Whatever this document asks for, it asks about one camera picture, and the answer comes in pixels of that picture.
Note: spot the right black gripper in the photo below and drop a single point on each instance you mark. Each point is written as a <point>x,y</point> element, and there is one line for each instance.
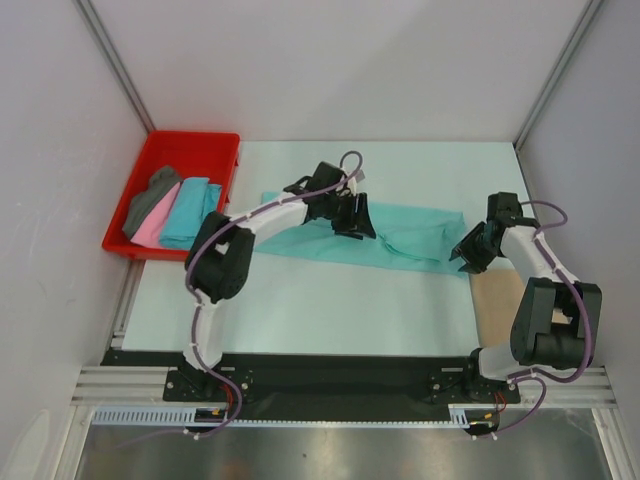
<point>475,263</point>

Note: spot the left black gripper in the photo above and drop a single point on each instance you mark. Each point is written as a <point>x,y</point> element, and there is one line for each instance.
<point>345,227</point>

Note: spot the mint green t shirt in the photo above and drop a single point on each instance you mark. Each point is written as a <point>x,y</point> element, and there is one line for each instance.
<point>408,238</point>

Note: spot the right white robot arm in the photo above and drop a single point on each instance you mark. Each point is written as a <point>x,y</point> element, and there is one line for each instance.
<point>554,331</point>

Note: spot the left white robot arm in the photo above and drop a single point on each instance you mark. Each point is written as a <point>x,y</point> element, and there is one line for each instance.
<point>218,264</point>

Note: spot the folded beige t shirt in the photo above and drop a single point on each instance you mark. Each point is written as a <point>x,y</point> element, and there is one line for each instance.
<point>496,296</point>

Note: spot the blue t shirt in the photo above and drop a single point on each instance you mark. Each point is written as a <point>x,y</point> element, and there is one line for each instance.
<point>196,198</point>

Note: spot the red plastic bin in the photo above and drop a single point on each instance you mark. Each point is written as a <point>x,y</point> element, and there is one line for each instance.
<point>214,155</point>

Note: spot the grey t shirt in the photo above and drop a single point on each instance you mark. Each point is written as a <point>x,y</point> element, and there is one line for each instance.
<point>159,184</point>

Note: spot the pink t shirt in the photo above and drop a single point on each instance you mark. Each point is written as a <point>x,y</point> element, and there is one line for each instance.
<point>148,233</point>

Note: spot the right aluminium corner post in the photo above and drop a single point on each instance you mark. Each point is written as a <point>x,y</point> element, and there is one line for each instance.
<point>569,51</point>

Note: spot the aluminium corner post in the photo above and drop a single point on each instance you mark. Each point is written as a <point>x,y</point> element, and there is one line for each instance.
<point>569,51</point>
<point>103,40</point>

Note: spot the white slotted cable duct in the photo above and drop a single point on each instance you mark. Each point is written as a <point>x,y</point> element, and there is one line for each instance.
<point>325,422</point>

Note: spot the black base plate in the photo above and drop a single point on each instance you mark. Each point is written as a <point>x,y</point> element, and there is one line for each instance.
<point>322,388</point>

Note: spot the left aluminium corner post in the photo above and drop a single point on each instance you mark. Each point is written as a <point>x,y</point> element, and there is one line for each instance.
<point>103,40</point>

